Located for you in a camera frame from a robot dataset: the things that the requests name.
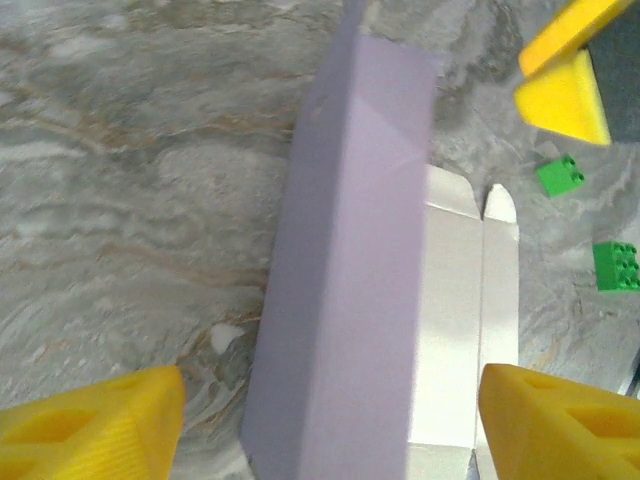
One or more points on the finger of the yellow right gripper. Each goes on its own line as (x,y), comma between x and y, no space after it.
(565,100)
(565,30)

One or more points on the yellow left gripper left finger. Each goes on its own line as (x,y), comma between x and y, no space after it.
(90,430)

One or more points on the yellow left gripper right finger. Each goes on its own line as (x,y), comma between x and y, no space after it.
(560,430)

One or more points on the white lilac paper box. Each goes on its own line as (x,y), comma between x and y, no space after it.
(350,250)

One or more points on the small green toy brick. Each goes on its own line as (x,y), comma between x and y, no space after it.
(560,177)

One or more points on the large green toy brick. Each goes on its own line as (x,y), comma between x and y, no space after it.
(617,267)

